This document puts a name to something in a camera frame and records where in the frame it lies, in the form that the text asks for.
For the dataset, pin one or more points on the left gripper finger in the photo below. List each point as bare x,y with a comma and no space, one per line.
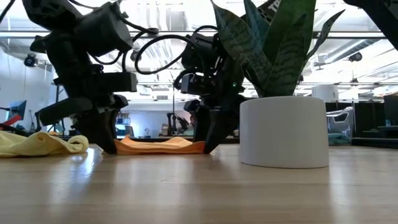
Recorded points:
113,124
98,130

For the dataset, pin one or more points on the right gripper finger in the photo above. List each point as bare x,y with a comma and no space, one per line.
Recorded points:
222,124
201,124

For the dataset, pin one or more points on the orange microfiber towel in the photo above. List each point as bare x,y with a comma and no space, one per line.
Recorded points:
155,147

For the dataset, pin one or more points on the snake plant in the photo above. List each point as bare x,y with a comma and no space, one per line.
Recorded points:
283,133

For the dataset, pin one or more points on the yellow microfiber towel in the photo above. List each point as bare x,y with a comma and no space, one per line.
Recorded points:
37,144

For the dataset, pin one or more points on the blue microfiber towel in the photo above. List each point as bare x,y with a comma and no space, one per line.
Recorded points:
339,139

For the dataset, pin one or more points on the black background robot arm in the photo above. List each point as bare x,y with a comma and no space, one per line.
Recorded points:
177,121

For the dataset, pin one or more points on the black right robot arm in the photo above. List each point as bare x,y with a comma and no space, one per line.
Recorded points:
199,49

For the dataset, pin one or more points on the tilted computer monitor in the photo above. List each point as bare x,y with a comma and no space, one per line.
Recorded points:
18,110

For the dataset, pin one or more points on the clear plastic bin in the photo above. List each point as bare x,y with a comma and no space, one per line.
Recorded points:
340,121

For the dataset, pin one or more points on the black screen panel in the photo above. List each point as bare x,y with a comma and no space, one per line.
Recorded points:
391,109

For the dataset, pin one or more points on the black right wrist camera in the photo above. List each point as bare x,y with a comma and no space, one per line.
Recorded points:
196,84

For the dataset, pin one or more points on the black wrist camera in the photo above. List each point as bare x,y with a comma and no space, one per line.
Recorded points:
196,84
118,82

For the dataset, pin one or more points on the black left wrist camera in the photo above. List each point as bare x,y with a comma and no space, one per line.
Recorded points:
118,82

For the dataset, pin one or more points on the black ceiling camera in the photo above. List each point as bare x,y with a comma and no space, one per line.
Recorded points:
30,60
355,56

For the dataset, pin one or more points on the black aluminium table frame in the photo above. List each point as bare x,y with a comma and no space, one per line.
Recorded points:
373,142

